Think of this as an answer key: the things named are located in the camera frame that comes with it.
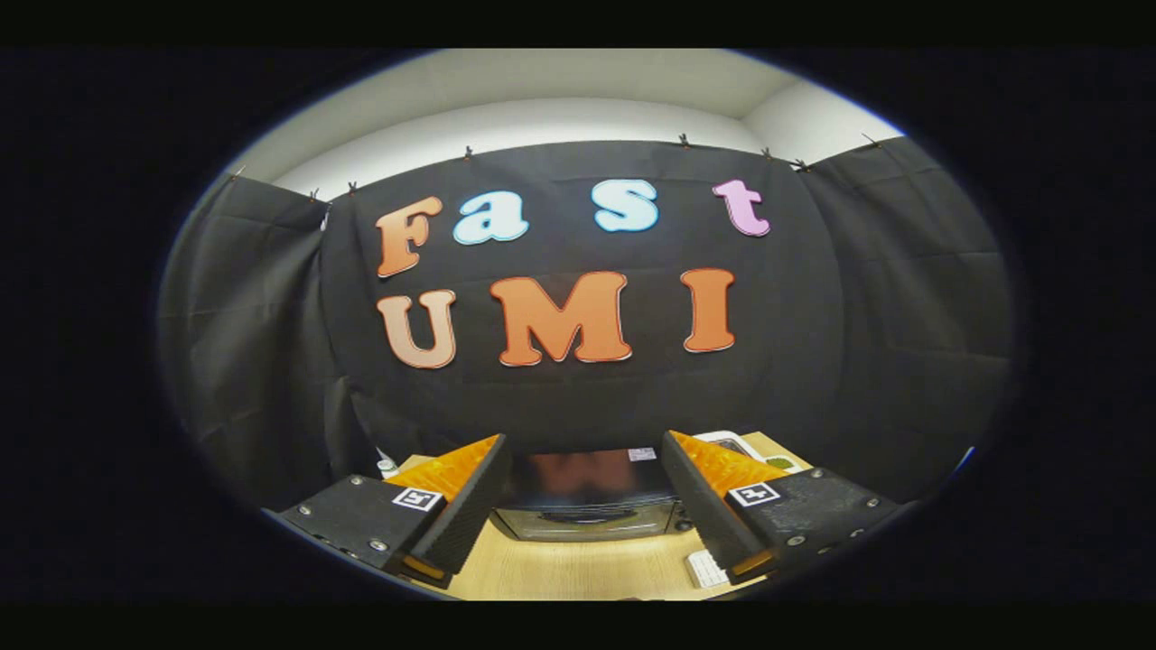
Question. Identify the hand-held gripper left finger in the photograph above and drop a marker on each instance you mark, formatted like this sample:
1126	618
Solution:
470	515

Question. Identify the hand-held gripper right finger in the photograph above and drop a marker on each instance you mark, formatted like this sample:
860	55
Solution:
704	506

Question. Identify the black toaster oven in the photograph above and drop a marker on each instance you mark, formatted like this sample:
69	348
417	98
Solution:
587	506

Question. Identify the white pop-up toaster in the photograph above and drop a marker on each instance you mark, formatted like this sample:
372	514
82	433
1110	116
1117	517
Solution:
733	444

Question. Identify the white plastic tray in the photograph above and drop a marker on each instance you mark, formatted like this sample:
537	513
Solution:
704	569

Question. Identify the small white green packet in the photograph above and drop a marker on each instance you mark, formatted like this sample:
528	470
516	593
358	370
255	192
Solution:
781	463

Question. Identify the white bottle green label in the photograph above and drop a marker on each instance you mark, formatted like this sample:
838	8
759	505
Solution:
386	467

